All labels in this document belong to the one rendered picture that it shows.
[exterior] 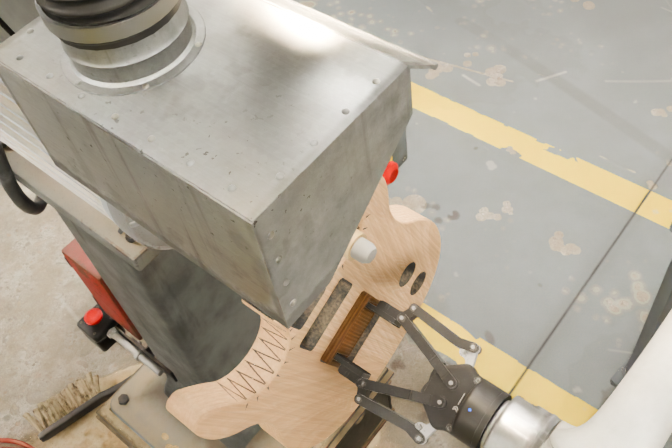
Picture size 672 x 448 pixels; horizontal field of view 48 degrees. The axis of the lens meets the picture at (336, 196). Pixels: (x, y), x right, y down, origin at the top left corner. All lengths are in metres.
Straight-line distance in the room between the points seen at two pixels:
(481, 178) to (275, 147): 1.96
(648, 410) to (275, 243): 0.36
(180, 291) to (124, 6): 0.78
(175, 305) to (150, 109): 0.74
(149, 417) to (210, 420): 1.05
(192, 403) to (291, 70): 0.38
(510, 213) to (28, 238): 1.54
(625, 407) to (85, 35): 0.52
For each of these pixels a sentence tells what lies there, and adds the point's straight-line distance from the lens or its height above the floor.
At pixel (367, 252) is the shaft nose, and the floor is 1.26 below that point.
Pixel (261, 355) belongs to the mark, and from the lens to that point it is 0.87.
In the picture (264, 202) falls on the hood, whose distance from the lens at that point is 0.49.
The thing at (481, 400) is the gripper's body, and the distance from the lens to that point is 0.89.
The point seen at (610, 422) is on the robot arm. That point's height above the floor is 1.25.
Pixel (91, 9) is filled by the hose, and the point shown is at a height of 1.60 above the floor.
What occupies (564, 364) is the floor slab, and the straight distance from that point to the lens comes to 2.14.
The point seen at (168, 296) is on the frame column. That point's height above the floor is 0.89.
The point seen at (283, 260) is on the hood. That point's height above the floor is 1.47.
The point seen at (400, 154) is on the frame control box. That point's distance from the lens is 1.26.
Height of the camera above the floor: 1.91
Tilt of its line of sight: 52 degrees down
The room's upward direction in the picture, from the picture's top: 11 degrees counter-clockwise
